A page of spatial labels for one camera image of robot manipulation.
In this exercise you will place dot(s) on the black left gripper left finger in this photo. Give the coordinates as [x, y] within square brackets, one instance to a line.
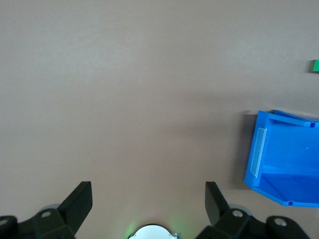
[62, 216]

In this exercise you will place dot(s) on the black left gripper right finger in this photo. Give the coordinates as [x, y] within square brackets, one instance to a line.
[229, 219]

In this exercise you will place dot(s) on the green cube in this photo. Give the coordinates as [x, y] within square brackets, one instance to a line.
[316, 66]

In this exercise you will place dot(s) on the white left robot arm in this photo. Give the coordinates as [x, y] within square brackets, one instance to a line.
[153, 233]

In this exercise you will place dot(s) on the blue plastic storage bin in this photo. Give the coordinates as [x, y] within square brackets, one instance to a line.
[286, 159]

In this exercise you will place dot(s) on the brown table mat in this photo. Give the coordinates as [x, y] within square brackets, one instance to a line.
[124, 87]

